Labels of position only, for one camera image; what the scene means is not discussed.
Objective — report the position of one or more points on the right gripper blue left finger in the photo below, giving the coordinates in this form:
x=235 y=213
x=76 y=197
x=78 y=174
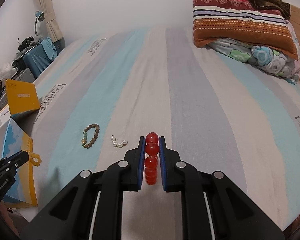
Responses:
x=141 y=156

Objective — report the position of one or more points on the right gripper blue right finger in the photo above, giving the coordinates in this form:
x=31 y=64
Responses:
x=163 y=165

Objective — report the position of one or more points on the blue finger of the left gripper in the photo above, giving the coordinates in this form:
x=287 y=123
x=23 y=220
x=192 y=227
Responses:
x=14 y=162

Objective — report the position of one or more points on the white pearl earrings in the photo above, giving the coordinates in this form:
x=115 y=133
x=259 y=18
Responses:
x=118 y=144

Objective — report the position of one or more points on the blue yellow cardboard box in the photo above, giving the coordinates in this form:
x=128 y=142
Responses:
x=22 y=194

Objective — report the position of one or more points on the striped bed sheet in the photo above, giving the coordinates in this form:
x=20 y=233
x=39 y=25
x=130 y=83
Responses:
x=218 y=113

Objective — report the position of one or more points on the grey suitcase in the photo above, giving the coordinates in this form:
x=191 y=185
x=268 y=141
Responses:
x=18 y=92

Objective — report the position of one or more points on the white plastic bag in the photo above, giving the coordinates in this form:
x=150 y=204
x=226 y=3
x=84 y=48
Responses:
x=7 y=71

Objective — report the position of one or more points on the teal suitcase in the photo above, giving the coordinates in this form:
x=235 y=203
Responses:
x=36 y=60

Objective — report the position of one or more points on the dark clothes pile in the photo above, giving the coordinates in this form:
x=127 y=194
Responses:
x=29 y=43

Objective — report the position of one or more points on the light blue cloth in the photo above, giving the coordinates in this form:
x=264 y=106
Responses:
x=49 y=48

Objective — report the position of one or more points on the striped red orange pillow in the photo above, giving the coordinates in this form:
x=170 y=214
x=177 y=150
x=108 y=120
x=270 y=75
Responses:
x=237 y=19

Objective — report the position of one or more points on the floral quilt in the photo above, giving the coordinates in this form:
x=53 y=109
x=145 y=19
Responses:
x=269 y=60

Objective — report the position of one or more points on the blue desk lamp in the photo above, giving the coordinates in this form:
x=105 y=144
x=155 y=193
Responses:
x=39 y=18

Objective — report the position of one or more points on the beige curtain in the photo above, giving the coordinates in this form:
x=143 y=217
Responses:
x=52 y=26

